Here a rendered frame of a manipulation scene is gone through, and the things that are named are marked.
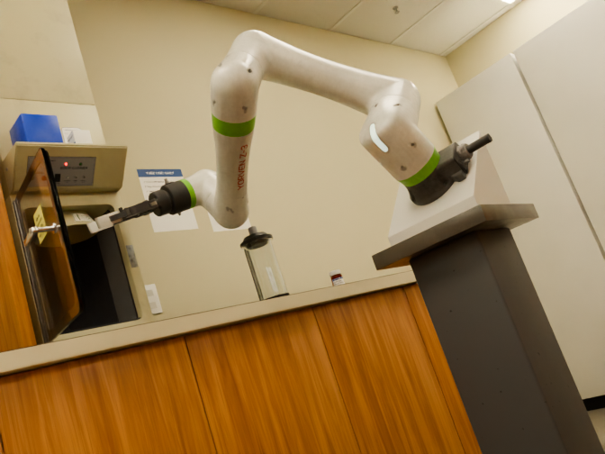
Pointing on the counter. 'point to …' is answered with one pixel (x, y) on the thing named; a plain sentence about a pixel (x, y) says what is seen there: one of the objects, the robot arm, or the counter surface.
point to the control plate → (71, 169)
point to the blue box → (36, 129)
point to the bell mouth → (77, 225)
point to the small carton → (79, 137)
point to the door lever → (37, 233)
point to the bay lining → (103, 281)
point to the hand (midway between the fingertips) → (102, 222)
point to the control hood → (109, 164)
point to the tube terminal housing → (80, 117)
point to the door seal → (66, 231)
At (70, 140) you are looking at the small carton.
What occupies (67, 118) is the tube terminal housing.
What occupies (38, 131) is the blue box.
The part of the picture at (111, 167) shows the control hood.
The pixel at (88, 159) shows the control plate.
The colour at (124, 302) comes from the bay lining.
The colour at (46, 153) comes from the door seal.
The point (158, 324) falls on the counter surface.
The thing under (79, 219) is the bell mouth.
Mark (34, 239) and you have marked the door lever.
